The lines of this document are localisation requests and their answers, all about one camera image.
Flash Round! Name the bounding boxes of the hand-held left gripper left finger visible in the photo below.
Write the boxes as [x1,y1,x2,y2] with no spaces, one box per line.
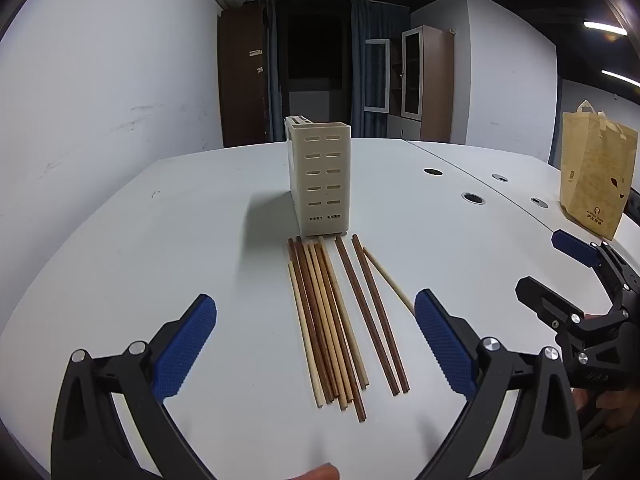
[50,294,218,480]

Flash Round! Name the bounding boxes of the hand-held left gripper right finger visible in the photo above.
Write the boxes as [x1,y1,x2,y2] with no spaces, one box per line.
[414,288,583,480]

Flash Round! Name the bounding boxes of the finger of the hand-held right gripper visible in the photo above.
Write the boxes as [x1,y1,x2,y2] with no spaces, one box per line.
[516,276,585,332]
[551,230,640,296]

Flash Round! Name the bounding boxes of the bunch of wooden chopsticks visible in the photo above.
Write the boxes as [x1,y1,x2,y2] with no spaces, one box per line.
[287,234,416,422]

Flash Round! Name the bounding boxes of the beige slotted utensil holder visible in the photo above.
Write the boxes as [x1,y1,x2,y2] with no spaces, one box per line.
[285,115,352,237]

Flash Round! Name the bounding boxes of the person's right hand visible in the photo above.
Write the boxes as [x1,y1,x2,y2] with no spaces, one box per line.
[574,389,640,432]

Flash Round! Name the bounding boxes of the person's left hand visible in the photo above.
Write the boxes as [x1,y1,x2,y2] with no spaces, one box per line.
[295,464,342,480]

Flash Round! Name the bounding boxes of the brown paper bag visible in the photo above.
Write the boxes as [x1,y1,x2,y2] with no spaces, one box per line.
[559,101,640,242]

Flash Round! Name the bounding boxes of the tan cabinet with glass doors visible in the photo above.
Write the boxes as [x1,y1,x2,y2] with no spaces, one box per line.
[364,25,455,143]

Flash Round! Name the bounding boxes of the blue curtain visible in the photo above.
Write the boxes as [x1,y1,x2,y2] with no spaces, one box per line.
[350,0,412,139]
[264,0,283,143]

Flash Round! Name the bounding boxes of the dark window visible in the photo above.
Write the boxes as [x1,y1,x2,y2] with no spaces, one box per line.
[277,0,353,141]

